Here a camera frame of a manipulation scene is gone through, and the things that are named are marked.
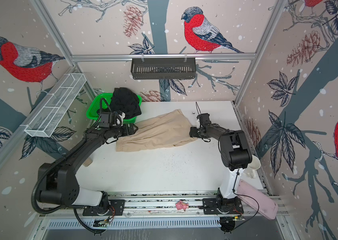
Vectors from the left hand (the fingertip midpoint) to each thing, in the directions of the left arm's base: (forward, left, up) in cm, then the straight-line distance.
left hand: (131, 128), depth 86 cm
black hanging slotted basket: (+43, -20, +14) cm, 49 cm away
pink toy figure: (-37, -29, -13) cm, 49 cm away
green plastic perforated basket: (+27, +35, -10) cm, 46 cm away
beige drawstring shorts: (+9, -22, -15) cm, 28 cm away
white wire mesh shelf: (-7, +37, +14) cm, 40 cm away
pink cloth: (-39, -71, -13) cm, 82 cm away
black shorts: (+31, +12, -6) cm, 34 cm away
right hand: (+5, -40, -15) cm, 43 cm away
